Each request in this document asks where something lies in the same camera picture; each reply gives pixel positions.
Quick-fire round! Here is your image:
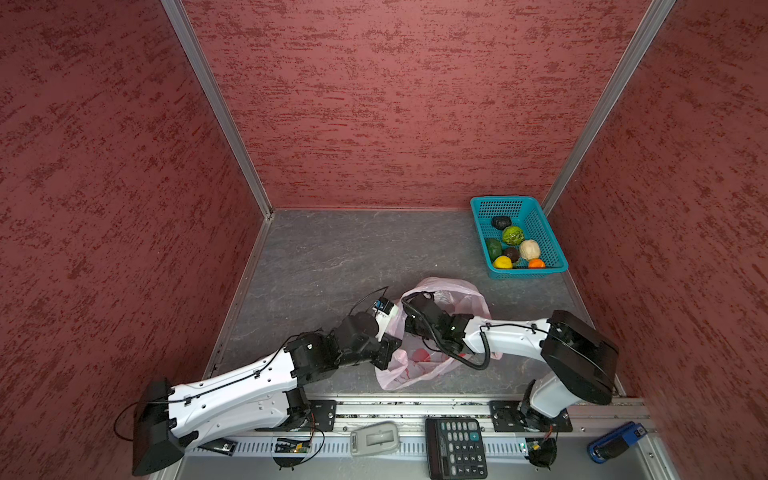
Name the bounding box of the teal plastic basket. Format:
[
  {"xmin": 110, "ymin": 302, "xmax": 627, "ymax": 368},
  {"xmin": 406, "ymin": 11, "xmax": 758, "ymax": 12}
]
[{"xmin": 470, "ymin": 196, "xmax": 568, "ymax": 280}]

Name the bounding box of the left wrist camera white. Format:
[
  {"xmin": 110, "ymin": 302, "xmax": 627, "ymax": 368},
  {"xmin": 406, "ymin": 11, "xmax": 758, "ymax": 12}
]
[{"xmin": 372, "ymin": 297, "xmax": 398, "ymax": 339}]

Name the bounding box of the grey plastic device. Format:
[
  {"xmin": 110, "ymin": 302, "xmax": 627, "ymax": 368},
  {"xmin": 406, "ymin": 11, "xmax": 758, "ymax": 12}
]
[{"xmin": 350, "ymin": 422, "xmax": 401, "ymax": 457}]

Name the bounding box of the blue handheld device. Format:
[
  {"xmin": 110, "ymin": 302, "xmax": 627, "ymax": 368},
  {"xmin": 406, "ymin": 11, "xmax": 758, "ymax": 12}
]
[{"xmin": 587, "ymin": 422, "xmax": 648, "ymax": 464}]

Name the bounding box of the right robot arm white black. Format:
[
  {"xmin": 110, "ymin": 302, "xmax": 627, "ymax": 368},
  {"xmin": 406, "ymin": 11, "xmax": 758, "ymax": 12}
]
[{"xmin": 402, "ymin": 292, "xmax": 619, "ymax": 431}]

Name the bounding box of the dark purple fruit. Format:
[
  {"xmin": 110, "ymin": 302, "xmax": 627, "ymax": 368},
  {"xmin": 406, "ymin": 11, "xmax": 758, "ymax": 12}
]
[{"xmin": 503, "ymin": 247, "xmax": 520, "ymax": 264}]

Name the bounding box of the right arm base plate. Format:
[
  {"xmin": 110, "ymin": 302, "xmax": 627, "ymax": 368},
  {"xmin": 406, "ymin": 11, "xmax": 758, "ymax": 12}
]
[{"xmin": 489, "ymin": 400, "xmax": 573, "ymax": 433}]

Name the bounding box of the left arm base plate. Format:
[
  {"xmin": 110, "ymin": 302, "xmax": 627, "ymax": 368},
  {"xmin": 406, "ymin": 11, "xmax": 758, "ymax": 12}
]
[{"xmin": 299, "ymin": 399, "xmax": 338, "ymax": 433}]

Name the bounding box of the pink plastic bag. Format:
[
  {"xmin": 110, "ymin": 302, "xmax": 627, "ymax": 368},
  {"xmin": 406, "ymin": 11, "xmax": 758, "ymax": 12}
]
[{"xmin": 375, "ymin": 277, "xmax": 490, "ymax": 391}]

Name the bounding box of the dark green fruit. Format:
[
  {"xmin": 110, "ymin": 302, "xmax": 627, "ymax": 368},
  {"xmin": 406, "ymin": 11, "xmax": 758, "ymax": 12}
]
[{"xmin": 485, "ymin": 238, "xmax": 504, "ymax": 262}]

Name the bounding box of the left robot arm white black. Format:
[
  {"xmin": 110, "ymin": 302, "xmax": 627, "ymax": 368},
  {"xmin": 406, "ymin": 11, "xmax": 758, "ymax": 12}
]
[{"xmin": 132, "ymin": 312, "xmax": 402, "ymax": 477}]

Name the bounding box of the black avocado fruit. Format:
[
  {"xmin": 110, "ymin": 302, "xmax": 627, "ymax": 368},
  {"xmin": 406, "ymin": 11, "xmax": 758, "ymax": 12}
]
[{"xmin": 491, "ymin": 216, "xmax": 512, "ymax": 231}]

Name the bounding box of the right circuit board with wires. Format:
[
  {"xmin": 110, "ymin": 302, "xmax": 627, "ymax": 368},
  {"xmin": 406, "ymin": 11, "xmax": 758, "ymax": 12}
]
[{"xmin": 525, "ymin": 427, "xmax": 558, "ymax": 470}]

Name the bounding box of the black calculator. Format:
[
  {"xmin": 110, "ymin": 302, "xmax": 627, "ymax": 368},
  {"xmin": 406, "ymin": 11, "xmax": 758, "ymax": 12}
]
[{"xmin": 424, "ymin": 417, "xmax": 488, "ymax": 480}]

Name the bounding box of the yellow fruit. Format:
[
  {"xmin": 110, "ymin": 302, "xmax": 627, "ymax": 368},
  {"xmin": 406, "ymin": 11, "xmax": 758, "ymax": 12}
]
[{"xmin": 493, "ymin": 255, "xmax": 514, "ymax": 270}]

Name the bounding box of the beige fruit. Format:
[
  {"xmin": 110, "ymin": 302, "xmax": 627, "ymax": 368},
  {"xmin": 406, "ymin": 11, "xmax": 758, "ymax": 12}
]
[{"xmin": 518, "ymin": 239, "xmax": 541, "ymax": 261}]

